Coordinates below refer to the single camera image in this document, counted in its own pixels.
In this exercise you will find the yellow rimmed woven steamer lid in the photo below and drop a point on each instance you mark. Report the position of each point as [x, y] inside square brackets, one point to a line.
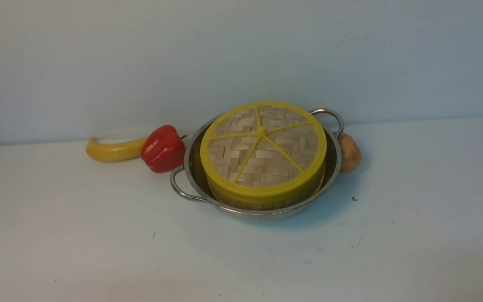
[263, 144]

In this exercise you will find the yellow rimmed bamboo steamer basket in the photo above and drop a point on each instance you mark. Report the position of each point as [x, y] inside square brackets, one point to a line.
[267, 198]

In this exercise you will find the stainless steel pot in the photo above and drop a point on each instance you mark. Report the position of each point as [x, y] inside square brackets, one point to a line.
[190, 182]

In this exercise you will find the red bell pepper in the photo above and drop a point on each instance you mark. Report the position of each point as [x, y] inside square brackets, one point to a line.
[163, 150]

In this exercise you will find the brown potato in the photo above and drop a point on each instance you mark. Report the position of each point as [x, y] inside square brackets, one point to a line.
[350, 153]

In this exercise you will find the yellow banana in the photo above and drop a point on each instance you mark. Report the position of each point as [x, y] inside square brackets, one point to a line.
[114, 152]

